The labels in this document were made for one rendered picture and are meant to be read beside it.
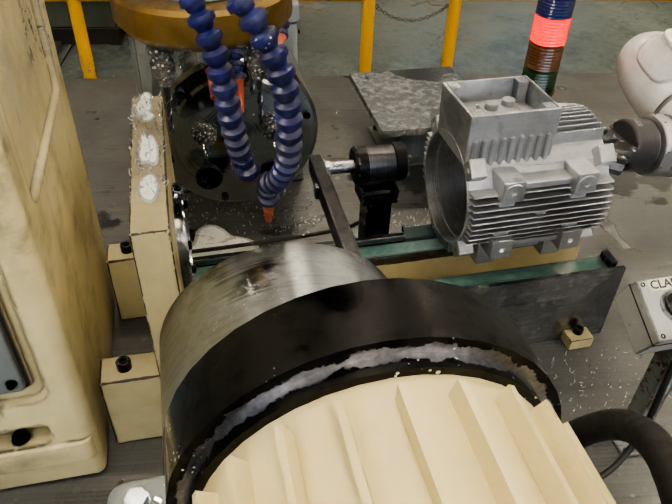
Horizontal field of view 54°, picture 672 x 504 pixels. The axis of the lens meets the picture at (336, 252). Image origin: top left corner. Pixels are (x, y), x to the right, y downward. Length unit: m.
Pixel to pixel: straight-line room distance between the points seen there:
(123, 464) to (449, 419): 0.71
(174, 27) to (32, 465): 0.53
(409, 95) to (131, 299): 0.73
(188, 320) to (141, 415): 0.31
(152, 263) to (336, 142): 0.86
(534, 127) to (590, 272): 0.25
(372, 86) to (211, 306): 0.97
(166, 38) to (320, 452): 0.48
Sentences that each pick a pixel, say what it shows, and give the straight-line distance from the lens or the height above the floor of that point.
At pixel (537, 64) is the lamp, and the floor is 1.09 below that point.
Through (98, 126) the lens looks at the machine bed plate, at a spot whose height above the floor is 0.80.
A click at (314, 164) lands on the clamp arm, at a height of 1.03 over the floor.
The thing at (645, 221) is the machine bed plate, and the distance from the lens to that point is 1.41.
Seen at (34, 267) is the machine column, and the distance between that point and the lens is 0.68.
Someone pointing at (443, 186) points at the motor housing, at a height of 1.00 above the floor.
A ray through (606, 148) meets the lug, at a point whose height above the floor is 1.12.
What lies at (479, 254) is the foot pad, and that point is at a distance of 0.95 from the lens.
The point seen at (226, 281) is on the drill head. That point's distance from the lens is 0.60.
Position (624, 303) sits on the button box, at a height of 1.04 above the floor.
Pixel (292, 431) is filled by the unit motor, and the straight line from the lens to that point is 0.25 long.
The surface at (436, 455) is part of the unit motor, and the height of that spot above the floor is 1.35.
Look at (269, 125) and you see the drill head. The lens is 1.00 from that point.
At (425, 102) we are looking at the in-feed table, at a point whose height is 0.92.
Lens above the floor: 1.55
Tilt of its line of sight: 39 degrees down
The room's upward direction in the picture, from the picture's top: 2 degrees clockwise
